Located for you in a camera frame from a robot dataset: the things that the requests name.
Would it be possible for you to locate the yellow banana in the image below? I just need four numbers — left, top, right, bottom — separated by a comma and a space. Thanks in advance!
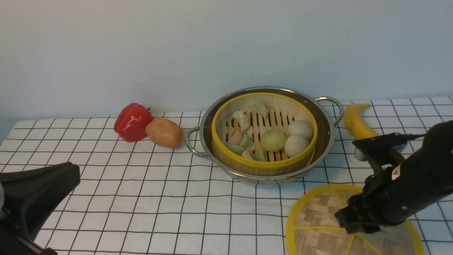
344, 103, 379, 140

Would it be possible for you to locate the white steamed bun lower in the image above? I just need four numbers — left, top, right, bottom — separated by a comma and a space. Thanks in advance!
284, 135, 309, 158

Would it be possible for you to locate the green dumpling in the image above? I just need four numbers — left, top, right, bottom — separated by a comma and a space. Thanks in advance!
252, 100, 268, 119

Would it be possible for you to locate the white steamed bun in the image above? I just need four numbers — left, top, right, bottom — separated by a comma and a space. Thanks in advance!
284, 135, 309, 158
288, 120, 314, 140

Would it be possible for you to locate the red bell pepper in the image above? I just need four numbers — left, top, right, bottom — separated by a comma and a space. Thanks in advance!
113, 103, 154, 142

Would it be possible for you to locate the woven bamboo steamer lid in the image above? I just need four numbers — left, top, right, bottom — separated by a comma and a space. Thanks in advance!
285, 184, 426, 255

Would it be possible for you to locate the brown potato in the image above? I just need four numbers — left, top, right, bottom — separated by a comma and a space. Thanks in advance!
145, 118, 184, 148

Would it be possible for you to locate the white dumpling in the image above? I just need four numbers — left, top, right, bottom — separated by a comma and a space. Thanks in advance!
232, 111, 251, 133

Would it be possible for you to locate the white checkered tablecloth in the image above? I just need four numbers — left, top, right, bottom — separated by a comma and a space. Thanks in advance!
1, 96, 452, 255

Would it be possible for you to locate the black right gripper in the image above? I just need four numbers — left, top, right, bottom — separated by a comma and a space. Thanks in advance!
335, 161, 452, 234

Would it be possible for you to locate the stainless steel pot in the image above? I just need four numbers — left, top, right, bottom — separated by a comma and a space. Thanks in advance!
184, 86, 344, 185

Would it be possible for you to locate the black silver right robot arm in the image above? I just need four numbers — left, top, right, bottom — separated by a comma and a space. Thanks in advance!
335, 121, 453, 234

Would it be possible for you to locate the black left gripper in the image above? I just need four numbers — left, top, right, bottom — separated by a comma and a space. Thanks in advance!
0, 162, 80, 255

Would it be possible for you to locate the green steamed bun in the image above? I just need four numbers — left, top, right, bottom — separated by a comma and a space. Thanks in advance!
260, 130, 287, 152

